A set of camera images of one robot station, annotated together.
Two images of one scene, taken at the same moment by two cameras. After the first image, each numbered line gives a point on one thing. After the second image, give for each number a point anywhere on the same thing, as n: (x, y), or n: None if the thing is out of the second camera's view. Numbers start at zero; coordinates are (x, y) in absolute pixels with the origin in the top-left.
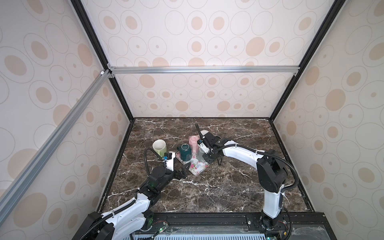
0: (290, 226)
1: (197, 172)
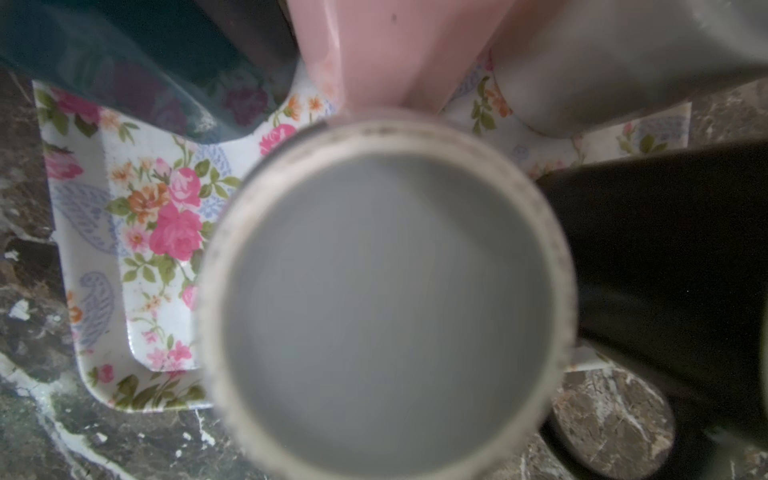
0: None
1: (131, 206)
